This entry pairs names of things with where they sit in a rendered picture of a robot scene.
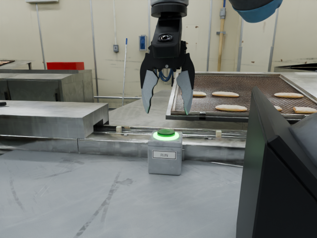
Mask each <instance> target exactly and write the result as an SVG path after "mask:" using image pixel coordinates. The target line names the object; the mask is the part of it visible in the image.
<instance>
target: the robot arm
mask: <svg viewBox="0 0 317 238"><path fill-rule="evenodd" d="M229 2H230V3H231V4H232V7H233V9H234V10H235V11H237V12H238V14H239V15H240V16H241V17H242V18H243V19H244V20H245V21H246V22H248V23H258V22H261V21H263V20H265V19H267V18H269V17H270V16H271V15H273V14H274V13H275V10H276V9H277V8H279V7H280V6H281V4H282V2H283V0H229ZM150 5H151V6H152V7H151V16H152V17H156V18H158V22H157V26H156V29H155V33H154V36H153V39H152V41H151V45H150V46H149V47H148V49H149V50H150V53H145V58H144V60H143V62H142V64H141V68H140V81H141V90H142V102H143V106H144V109H145V111H146V113H149V111H150V107H151V98H152V97H153V89H154V86H155V85H156V84H157V83H158V80H159V77H158V76H157V74H156V73H155V71H156V69H158V72H161V71H162V69H164V68H171V69H172V70H173V71H174V72H176V70H177V69H181V68H182V70H181V73H180V74H179V75H178V77H177V78H176V81H177V84H178V86H179V87H180V88H181V90H182V95H181V97H182V99H183V101H184V111H185V114H186V115H188V114H189V111H190V109H191V106H192V97H193V88H194V79H195V69H194V65H193V62H192V60H191V58H190V53H186V49H187V47H186V41H181V37H182V17H185V16H187V6H188V5H189V0H150ZM288 129H289V130H290V132H291V134H292V135H293V137H294V138H295V139H296V141H297V142H298V144H299V145H300V146H301V148H302V149H303V151H304V152H305V153H306V155H307V156H308V157H309V158H310V160H311V161H312V162H313V164H314V165H315V166H316V168H317V112H316V113H313V114H310V115H308V116H307V117H305V118H303V119H302V120H300V121H298V122H297V123H295V124H293V125H292V126H290V127H289V128H288Z"/></svg>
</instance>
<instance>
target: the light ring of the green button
mask: <svg viewBox="0 0 317 238"><path fill-rule="evenodd" d="M153 136H154V137H155V138H156V139H159V140H174V139H177V138H178V137H179V134H178V133H176V132H175V136H173V137H160V136H158V135H157V132H156V133H154V134H153Z"/></svg>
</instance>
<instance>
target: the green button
mask: <svg viewBox="0 0 317 238"><path fill-rule="evenodd" d="M157 135H158V136H160V137H173V136H175V131H174V130H171V129H160V130H158V131H157Z"/></svg>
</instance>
